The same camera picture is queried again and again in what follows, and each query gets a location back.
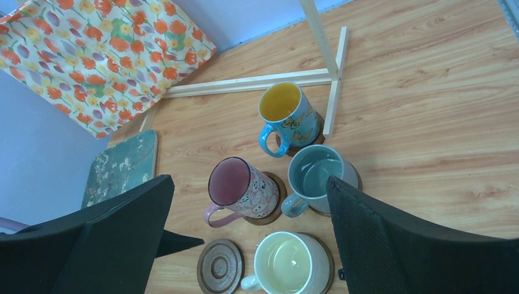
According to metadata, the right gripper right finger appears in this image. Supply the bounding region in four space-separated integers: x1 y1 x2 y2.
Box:
326 176 518 293

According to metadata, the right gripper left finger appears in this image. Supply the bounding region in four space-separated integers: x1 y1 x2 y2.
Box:
1 175 174 293

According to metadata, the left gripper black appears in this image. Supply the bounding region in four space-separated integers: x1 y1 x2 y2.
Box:
155 230 204 258

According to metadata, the pink mug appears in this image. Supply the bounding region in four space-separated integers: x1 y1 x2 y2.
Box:
203 157 282 228

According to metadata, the cream mug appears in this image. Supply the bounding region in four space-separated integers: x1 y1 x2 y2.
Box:
241 231 334 293

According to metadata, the grey mug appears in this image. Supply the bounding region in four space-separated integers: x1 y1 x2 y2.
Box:
281 145 358 218

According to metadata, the blue mug yellow inside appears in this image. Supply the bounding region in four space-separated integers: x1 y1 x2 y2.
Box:
258 81 321 157

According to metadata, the floral grey tray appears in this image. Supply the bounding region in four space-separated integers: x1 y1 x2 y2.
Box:
81 130 159 208

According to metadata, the floral orange fabric bag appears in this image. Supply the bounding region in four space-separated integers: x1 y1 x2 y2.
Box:
1 0 217 138

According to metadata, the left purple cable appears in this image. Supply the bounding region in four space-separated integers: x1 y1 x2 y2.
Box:
0 217 30 233

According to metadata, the wooden rack frame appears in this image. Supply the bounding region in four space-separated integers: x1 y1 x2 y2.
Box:
164 0 348 138

